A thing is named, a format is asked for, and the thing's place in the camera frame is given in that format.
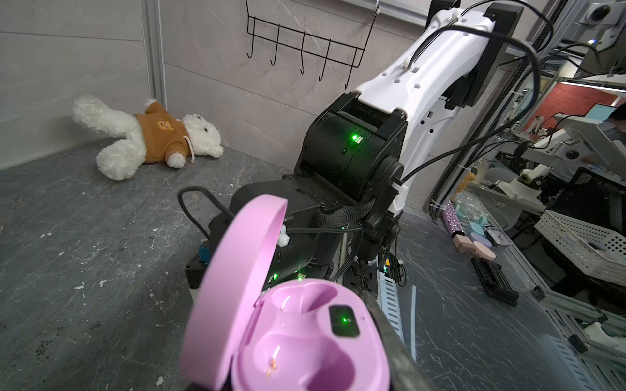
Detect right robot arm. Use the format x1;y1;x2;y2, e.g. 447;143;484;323
187;1;541;292

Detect seated person in background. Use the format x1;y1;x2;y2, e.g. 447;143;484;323
598;103;626;146

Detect pink earbud case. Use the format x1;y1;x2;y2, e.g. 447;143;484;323
180;195;391;390

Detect white teddy bear brown shirt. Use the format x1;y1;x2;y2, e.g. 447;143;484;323
73;95;224;181

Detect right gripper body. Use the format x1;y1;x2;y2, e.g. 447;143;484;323
208;175;400;292

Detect black wall hook rack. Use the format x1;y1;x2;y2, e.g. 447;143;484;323
245;1;381;90

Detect white perforated plastic basket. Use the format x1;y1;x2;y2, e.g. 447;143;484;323
535;211;625;287

